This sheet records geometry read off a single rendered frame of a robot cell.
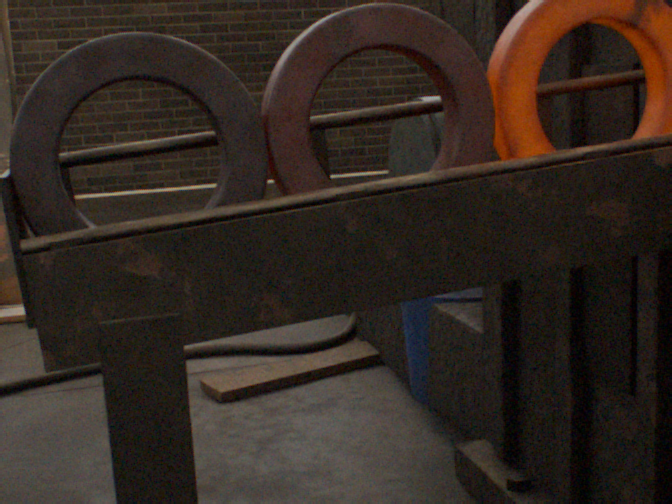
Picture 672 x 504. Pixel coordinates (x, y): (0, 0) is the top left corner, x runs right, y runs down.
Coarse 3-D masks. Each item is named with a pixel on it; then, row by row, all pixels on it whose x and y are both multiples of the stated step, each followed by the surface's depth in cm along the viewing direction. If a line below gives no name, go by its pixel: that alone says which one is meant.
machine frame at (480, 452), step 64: (512, 0) 137; (576, 64) 118; (640, 64) 103; (576, 128) 120; (640, 256) 106; (512, 320) 147; (576, 320) 124; (640, 320) 107; (512, 384) 149; (576, 384) 126; (640, 384) 109; (512, 448) 151; (576, 448) 128; (640, 448) 110
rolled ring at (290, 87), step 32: (320, 32) 67; (352, 32) 68; (384, 32) 68; (416, 32) 69; (448, 32) 69; (288, 64) 67; (320, 64) 67; (448, 64) 70; (480, 64) 71; (288, 96) 67; (448, 96) 72; (480, 96) 71; (288, 128) 67; (448, 128) 73; (480, 128) 72; (288, 160) 68; (448, 160) 72; (480, 160) 72; (288, 192) 68
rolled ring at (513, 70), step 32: (544, 0) 71; (576, 0) 71; (608, 0) 72; (640, 0) 73; (512, 32) 71; (544, 32) 71; (640, 32) 73; (512, 64) 71; (512, 96) 71; (512, 128) 72; (640, 128) 78
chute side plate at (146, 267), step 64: (448, 192) 69; (512, 192) 70; (576, 192) 72; (640, 192) 73; (64, 256) 62; (128, 256) 63; (192, 256) 65; (256, 256) 66; (320, 256) 67; (384, 256) 68; (448, 256) 70; (512, 256) 71; (576, 256) 73; (64, 320) 63; (192, 320) 65; (256, 320) 67
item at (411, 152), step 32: (416, 128) 205; (416, 160) 207; (384, 320) 228; (448, 320) 185; (480, 320) 177; (384, 352) 231; (448, 352) 187; (480, 352) 170; (448, 384) 188; (480, 384) 172; (448, 416) 191; (480, 416) 173
